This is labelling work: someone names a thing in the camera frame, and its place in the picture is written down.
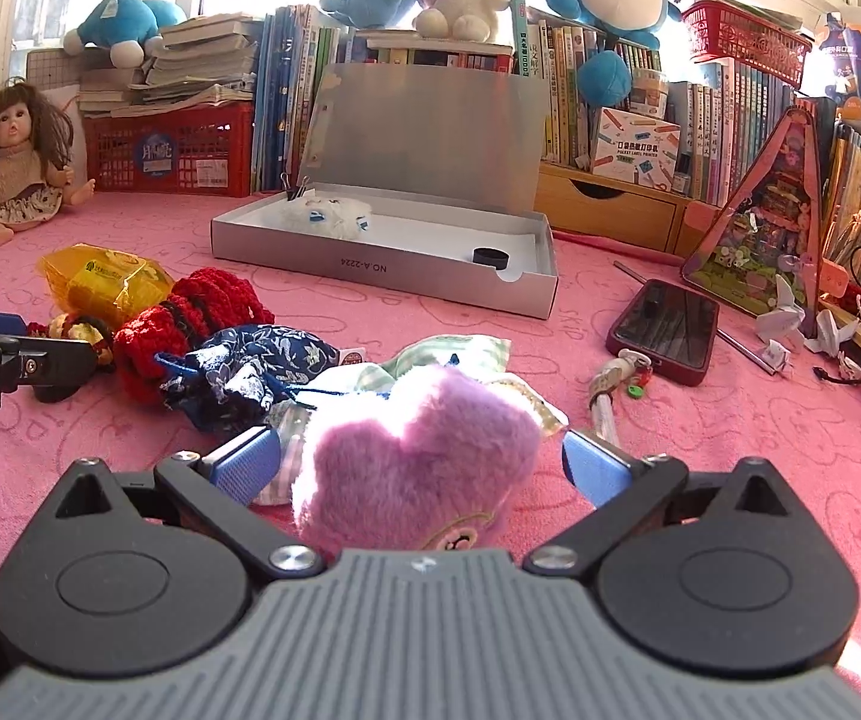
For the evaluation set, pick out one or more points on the red plastic basket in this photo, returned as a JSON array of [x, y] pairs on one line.
[[745, 37]]

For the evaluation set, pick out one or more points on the smartphone in dark red case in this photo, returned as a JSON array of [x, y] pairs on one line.
[[663, 330]]

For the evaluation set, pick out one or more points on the blue cat plush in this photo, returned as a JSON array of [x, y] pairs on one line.
[[115, 22]]

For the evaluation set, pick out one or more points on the small white paper crane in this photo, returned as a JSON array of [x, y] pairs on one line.
[[775, 356]]

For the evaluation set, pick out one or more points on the pink triangular toy case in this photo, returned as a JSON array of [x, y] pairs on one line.
[[760, 240]]

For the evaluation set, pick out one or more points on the row of teal spine books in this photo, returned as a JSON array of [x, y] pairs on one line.
[[745, 127]]

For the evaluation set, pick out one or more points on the row of colourful upright books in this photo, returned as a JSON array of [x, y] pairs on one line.
[[558, 90]]

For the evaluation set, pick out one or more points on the row of thin blue books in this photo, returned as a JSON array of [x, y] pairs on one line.
[[280, 90]]

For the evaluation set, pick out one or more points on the yellow and red crochet doll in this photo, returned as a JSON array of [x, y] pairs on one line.
[[74, 330]]

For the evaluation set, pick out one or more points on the brown-haired baby doll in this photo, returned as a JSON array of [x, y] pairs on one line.
[[14, 165]]

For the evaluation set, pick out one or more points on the red plastic crate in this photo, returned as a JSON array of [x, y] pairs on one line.
[[123, 150]]

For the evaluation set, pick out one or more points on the short stack of books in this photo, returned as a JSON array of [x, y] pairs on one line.
[[438, 49]]

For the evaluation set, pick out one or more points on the grey grid board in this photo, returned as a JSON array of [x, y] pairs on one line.
[[51, 67]]

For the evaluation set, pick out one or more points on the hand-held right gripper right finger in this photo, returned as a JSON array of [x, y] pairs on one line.
[[595, 469]]

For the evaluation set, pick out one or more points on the white label printer box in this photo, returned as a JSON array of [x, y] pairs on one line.
[[636, 150]]

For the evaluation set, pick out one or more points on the pink rabbit-print blanket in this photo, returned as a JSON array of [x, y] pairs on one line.
[[438, 315]]

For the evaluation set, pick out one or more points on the red crochet net bag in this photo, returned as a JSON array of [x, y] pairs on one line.
[[205, 300]]

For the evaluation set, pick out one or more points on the black binder clip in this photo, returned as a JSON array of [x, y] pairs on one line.
[[297, 187]]

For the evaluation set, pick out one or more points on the purple plush heart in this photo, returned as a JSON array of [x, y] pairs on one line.
[[415, 457]]

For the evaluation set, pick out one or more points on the black round lid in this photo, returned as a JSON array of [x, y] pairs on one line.
[[490, 258]]

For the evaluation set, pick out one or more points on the wooden desk organizer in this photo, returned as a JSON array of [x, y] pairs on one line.
[[610, 210]]

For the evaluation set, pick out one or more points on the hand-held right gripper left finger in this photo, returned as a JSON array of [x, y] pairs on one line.
[[246, 461]]

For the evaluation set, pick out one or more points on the small patterned box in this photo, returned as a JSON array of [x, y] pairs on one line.
[[648, 90]]

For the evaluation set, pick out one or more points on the yellow plastic bag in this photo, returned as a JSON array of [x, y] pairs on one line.
[[100, 277]]

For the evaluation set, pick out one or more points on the stack of worn books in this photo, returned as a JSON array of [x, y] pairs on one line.
[[190, 67]]

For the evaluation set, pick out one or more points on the silver cardboard box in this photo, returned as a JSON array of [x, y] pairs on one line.
[[400, 127]]

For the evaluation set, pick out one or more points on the white fluffy plush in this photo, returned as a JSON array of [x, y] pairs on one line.
[[325, 214]]

